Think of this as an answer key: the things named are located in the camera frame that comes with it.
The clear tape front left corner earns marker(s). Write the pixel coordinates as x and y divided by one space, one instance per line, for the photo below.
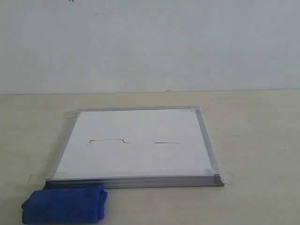
40 179

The clear tape front right corner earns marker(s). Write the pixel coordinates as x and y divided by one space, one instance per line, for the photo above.
227 178

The clear tape corner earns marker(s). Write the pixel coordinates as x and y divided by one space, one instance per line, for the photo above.
40 179
227 178

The blue microfibre cloth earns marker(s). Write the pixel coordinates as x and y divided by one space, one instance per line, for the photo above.
65 205

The white board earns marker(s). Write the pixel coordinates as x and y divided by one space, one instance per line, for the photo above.
144 147

